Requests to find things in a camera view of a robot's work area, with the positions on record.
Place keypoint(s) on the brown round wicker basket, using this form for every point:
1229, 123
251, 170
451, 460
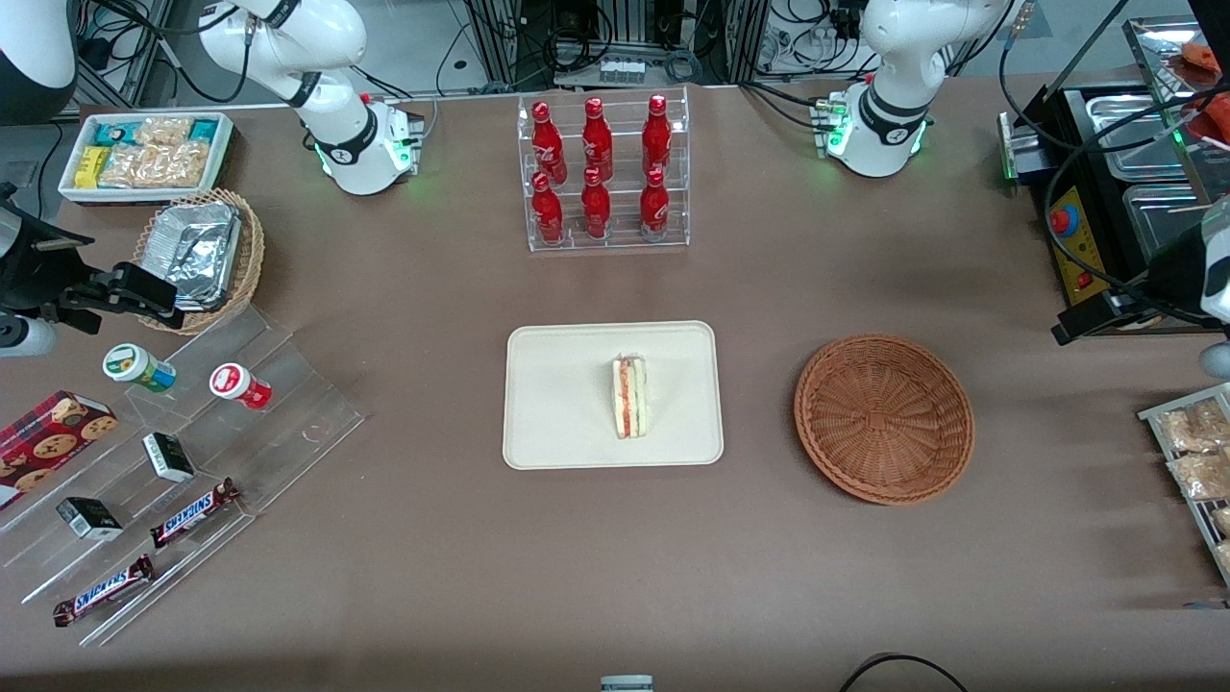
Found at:
884, 418

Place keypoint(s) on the orange food item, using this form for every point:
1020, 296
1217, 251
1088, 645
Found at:
1206, 56

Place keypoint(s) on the small clear cracker bag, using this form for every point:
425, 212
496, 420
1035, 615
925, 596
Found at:
163, 131

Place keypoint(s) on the red cola bottle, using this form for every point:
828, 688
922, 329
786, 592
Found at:
654, 208
548, 144
596, 210
597, 142
548, 213
656, 139

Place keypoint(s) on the cream rectangular plastic tray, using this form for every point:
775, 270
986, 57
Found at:
557, 394

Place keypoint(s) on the yellow snack packet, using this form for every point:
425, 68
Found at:
92, 166

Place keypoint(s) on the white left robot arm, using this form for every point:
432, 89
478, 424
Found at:
903, 38

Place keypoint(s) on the white power strip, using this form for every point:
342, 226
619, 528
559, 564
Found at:
622, 69

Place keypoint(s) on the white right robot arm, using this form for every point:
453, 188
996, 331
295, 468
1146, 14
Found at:
336, 144

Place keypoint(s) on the clear acrylic stepped display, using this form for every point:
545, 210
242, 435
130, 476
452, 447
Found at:
288, 384

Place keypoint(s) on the small grey device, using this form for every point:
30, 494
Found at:
627, 684

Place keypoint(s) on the Snickers chocolate bar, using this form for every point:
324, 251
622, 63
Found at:
192, 512
104, 589

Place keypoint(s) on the large clear cracker bag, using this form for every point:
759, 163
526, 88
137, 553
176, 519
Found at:
154, 165

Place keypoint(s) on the red-lidded snack cup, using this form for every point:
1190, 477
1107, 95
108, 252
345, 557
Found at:
235, 383

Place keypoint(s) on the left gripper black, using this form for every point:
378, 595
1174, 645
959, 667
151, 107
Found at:
1170, 276

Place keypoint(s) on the clear acrylic bottle rack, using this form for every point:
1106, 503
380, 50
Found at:
524, 245

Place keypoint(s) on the white plastic snack bin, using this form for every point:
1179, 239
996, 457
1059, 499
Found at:
67, 183

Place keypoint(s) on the teal snack packet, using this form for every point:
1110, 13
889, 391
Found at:
204, 130
115, 132

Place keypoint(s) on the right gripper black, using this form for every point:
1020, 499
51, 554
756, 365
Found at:
34, 272

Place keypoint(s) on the red emergency stop button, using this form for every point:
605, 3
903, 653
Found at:
1063, 221

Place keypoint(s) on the plastic-wrapped triangle sandwich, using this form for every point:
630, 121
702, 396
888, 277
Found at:
629, 396

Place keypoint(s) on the red cookie box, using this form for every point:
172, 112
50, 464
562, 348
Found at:
48, 442

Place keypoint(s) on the small black box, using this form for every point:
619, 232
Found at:
89, 519
168, 457

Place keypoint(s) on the stack of foil trays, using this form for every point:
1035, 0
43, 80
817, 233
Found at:
197, 250

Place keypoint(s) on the light wicker basket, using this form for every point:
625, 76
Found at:
252, 250

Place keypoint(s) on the red food item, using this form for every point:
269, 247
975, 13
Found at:
1213, 120

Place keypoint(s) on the steel display shelf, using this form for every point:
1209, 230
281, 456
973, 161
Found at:
1153, 34

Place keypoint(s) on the green-lidded snack cup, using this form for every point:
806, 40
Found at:
130, 363

